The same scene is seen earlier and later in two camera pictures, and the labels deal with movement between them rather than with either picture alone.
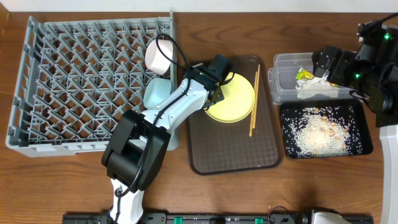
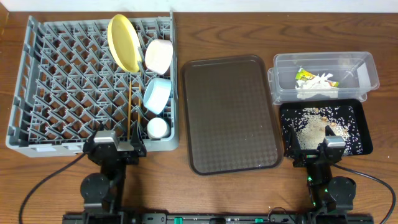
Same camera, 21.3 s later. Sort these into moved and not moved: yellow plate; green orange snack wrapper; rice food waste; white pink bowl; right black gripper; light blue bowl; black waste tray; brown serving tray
Moved: yellow plate; right black gripper
Not moved: black waste tray; brown serving tray; light blue bowl; rice food waste; white pink bowl; green orange snack wrapper
